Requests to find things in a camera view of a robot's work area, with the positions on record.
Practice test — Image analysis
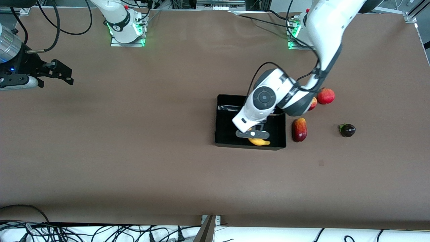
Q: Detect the red pomegranate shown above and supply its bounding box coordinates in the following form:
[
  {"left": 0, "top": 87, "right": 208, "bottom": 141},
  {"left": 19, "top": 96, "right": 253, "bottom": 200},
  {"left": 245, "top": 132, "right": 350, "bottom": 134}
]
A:
[{"left": 317, "top": 87, "right": 336, "bottom": 105}]

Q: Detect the aluminium frame profile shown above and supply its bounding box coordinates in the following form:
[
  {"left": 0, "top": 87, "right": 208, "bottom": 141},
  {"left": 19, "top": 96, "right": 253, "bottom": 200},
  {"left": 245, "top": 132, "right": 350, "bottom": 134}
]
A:
[
  {"left": 403, "top": 0, "right": 430, "bottom": 23},
  {"left": 0, "top": 7, "right": 31, "bottom": 16}
]

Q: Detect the black plastic box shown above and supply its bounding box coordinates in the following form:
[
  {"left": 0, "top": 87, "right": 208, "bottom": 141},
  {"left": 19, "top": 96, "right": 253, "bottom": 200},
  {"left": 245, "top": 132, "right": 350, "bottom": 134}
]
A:
[{"left": 214, "top": 94, "right": 287, "bottom": 151}]

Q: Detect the silver metal bracket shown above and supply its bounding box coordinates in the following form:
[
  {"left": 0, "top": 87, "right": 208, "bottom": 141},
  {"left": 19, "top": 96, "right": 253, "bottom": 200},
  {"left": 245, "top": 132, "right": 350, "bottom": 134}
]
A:
[{"left": 201, "top": 215, "right": 221, "bottom": 226}]

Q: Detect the dark angled post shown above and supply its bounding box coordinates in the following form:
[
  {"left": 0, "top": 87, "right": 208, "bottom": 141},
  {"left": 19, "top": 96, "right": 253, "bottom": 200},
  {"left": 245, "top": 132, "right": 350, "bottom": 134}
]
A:
[{"left": 192, "top": 215, "right": 216, "bottom": 242}]

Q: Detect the red yellow mango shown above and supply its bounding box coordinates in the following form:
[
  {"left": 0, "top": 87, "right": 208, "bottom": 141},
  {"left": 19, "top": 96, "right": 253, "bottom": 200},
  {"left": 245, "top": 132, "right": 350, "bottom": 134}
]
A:
[{"left": 292, "top": 118, "right": 308, "bottom": 143}]

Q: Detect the brown table cover sheet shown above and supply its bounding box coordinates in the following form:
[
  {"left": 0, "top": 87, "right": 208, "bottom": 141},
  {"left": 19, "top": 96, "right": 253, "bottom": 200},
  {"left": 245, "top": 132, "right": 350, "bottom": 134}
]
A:
[{"left": 0, "top": 7, "right": 430, "bottom": 231}]

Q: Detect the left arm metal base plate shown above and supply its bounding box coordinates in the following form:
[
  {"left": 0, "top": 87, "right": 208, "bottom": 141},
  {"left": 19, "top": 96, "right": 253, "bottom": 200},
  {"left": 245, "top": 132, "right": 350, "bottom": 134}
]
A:
[{"left": 287, "top": 17, "right": 314, "bottom": 50}]

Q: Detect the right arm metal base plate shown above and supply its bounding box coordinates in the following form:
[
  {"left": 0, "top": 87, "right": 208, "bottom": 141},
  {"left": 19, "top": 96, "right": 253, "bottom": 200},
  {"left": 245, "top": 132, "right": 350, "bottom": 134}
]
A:
[{"left": 110, "top": 15, "right": 146, "bottom": 47}]

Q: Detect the dark purple eggplant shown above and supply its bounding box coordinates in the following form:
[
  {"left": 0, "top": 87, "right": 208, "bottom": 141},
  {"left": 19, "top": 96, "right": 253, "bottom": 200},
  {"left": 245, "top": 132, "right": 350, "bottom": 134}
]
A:
[{"left": 338, "top": 123, "right": 356, "bottom": 137}]

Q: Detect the white power strip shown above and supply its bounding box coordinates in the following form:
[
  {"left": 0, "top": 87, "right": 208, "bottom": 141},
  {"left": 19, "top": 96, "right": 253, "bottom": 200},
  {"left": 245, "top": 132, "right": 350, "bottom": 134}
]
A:
[{"left": 197, "top": 0, "right": 246, "bottom": 11}]

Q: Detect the thick black cable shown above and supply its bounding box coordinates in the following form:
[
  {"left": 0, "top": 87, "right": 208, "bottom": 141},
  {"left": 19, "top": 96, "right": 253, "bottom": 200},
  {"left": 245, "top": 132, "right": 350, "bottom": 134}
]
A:
[{"left": 25, "top": 0, "right": 61, "bottom": 53}]

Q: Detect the yellow banana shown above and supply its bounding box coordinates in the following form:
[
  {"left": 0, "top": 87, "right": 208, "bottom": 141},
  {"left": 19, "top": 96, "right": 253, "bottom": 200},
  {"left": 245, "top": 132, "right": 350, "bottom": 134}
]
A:
[{"left": 248, "top": 127, "right": 271, "bottom": 146}]

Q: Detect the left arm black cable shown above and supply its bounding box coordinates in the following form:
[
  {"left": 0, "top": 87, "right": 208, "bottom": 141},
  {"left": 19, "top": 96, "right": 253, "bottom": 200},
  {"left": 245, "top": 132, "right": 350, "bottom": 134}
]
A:
[{"left": 247, "top": 34, "right": 324, "bottom": 98}]

